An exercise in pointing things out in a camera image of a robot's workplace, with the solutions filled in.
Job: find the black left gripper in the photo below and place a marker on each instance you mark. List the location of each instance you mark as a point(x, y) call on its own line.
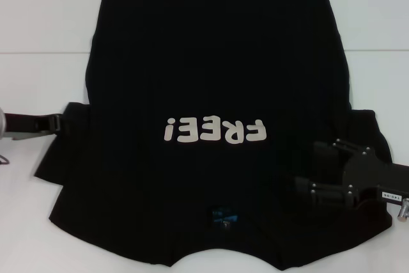
point(28, 122)

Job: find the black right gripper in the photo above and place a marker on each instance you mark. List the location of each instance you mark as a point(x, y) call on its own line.
point(367, 174)

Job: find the black shirt with FREE print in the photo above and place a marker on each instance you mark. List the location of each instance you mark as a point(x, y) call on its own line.
point(207, 62)

